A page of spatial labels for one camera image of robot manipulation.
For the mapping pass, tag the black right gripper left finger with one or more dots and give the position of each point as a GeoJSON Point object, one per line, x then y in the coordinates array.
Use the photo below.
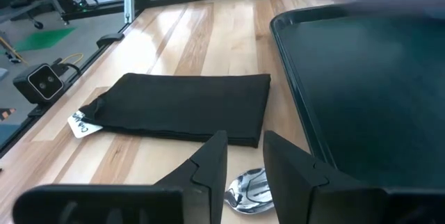
{"type": "Point", "coordinates": [208, 182]}

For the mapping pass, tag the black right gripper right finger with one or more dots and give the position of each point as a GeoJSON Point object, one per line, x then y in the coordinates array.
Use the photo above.
{"type": "Point", "coordinates": [295, 189]}

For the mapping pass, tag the black cloth napkin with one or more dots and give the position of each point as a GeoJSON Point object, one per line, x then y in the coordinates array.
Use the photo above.
{"type": "Point", "coordinates": [180, 109]}

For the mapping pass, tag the white napkin tag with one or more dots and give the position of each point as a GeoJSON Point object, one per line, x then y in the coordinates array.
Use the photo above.
{"type": "Point", "coordinates": [81, 126]}

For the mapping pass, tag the black serving tray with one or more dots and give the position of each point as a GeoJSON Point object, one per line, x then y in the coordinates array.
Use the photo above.
{"type": "Point", "coordinates": [365, 95]}

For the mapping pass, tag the green floor mat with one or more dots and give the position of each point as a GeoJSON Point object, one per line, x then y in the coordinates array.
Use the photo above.
{"type": "Point", "coordinates": [45, 39]}

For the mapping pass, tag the black edge bracket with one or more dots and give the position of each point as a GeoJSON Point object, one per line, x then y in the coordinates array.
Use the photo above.
{"type": "Point", "coordinates": [109, 39]}

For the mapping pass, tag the black table-level camera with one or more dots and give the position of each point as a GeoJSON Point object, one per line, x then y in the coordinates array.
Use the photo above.
{"type": "Point", "coordinates": [40, 83]}

